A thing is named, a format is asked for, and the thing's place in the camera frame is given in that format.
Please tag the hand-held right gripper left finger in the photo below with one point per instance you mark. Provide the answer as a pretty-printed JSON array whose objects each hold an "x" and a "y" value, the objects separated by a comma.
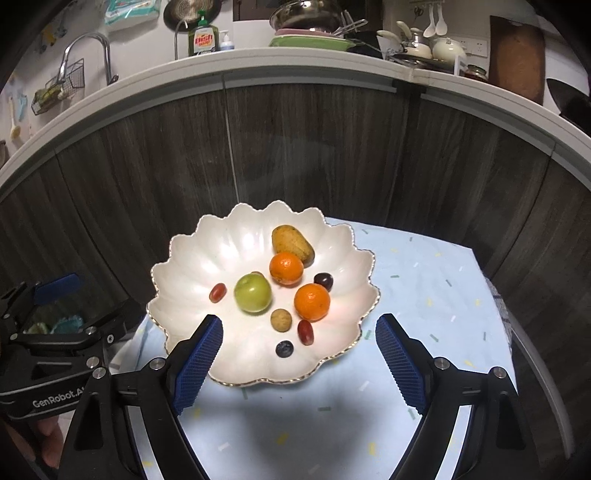
[{"x": 198, "y": 364}]

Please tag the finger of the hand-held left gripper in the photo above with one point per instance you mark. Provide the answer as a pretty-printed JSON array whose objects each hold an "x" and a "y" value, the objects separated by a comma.
[
  {"x": 117, "y": 318},
  {"x": 57, "y": 284}
]

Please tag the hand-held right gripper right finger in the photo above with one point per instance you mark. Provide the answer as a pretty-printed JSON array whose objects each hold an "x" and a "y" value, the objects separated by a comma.
[{"x": 399, "y": 364}]

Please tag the red grape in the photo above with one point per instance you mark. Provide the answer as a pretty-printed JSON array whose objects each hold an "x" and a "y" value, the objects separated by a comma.
[
  {"x": 218, "y": 293},
  {"x": 305, "y": 332}
]

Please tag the blueberry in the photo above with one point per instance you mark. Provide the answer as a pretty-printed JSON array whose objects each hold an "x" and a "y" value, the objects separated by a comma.
[{"x": 285, "y": 349}]

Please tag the green apple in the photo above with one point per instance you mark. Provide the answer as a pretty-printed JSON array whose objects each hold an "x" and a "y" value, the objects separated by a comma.
[{"x": 251, "y": 293}]

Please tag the large brown longan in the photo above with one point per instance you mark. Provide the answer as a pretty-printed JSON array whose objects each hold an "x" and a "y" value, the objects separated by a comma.
[{"x": 280, "y": 320}]

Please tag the white scalloped bowl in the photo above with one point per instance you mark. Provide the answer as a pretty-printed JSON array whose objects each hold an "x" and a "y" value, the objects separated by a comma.
[{"x": 207, "y": 258}]

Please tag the orange mandarin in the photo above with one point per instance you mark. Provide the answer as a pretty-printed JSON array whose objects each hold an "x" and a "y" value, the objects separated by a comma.
[
  {"x": 312, "y": 302},
  {"x": 286, "y": 268}
]

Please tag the dark purple grape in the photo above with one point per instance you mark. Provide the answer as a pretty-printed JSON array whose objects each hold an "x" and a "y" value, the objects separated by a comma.
[{"x": 323, "y": 281}]

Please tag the yellow mango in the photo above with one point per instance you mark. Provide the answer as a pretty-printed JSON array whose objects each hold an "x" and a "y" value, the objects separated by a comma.
[{"x": 295, "y": 242}]

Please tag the person's left hand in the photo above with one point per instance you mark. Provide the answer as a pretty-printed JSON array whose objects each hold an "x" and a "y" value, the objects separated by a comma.
[{"x": 46, "y": 438}]

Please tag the green woven coaster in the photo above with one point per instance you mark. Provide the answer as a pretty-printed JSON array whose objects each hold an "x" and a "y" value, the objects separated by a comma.
[{"x": 37, "y": 328}]

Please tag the teal woven coaster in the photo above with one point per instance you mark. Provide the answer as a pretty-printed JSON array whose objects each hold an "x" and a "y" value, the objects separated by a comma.
[{"x": 67, "y": 325}]

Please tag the light blue patterned tablecloth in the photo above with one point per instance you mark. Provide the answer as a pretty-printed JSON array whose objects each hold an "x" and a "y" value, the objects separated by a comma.
[{"x": 415, "y": 286}]

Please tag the hanging dish brush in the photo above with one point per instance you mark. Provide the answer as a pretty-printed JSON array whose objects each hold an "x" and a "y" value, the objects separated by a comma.
[{"x": 14, "y": 127}]

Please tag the dark wood kitchen cabinet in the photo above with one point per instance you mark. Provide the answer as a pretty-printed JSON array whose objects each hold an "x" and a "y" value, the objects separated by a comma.
[{"x": 323, "y": 152}]

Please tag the chrome faucet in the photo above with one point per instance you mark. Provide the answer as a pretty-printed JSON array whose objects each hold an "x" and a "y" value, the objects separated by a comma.
[{"x": 92, "y": 38}]

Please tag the teal tissue pack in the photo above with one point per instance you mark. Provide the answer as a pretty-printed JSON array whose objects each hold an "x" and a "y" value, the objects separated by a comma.
[{"x": 131, "y": 11}]

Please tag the green dish soap bottle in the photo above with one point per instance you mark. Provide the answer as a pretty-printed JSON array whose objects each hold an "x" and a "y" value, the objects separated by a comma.
[{"x": 203, "y": 41}]

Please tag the blue pump soap bottle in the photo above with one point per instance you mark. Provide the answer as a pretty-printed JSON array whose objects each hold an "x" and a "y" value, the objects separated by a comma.
[{"x": 226, "y": 44}]

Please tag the brown lidded jar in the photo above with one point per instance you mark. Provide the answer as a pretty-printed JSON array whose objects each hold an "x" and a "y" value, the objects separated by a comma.
[{"x": 475, "y": 74}]

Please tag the hanging round metal pan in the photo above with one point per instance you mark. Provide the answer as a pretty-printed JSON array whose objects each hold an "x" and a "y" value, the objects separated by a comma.
[{"x": 191, "y": 11}]

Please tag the white card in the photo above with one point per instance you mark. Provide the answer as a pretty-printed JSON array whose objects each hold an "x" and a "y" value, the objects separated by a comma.
[{"x": 461, "y": 67}]

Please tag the black wok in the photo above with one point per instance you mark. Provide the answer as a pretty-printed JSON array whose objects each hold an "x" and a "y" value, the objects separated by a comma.
[{"x": 570, "y": 101}]

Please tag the white kitchen countertop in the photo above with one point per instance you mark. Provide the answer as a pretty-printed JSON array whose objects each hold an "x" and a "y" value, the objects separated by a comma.
[{"x": 300, "y": 60}]

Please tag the white teapot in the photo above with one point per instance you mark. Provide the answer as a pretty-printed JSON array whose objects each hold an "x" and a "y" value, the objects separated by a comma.
[{"x": 448, "y": 50}]

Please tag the small white pot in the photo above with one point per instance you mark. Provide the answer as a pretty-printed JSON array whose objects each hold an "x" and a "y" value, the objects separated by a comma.
[{"x": 415, "y": 45}]

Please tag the brown cutting board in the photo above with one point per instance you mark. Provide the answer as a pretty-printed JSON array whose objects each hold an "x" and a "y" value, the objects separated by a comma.
[{"x": 517, "y": 60}]

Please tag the green dish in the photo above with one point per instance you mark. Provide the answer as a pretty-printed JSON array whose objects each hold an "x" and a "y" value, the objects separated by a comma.
[{"x": 309, "y": 43}]

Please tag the white hanging spoon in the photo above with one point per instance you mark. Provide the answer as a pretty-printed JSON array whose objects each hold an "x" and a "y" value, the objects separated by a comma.
[
  {"x": 442, "y": 26},
  {"x": 429, "y": 30}
]

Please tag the pink plate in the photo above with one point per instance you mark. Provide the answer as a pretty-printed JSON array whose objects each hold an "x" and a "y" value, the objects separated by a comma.
[{"x": 307, "y": 32}]

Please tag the grey metal rail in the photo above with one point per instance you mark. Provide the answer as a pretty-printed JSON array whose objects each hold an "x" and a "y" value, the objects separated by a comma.
[{"x": 538, "y": 369}]

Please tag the white wall socket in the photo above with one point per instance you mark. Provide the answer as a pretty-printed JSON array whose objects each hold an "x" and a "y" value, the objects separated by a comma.
[{"x": 476, "y": 47}]

